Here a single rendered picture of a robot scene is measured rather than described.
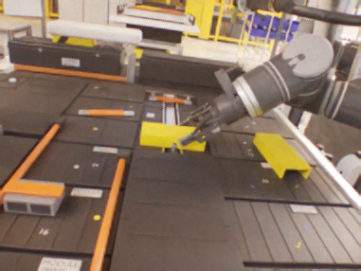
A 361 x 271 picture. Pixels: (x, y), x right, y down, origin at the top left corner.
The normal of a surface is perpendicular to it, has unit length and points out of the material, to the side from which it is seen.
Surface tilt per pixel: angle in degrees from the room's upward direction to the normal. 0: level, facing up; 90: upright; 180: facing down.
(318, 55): 56
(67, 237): 0
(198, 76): 90
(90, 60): 90
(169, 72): 90
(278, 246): 0
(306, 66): 61
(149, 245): 0
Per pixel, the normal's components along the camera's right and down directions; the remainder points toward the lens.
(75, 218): 0.14, -0.87
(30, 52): 0.05, 0.48
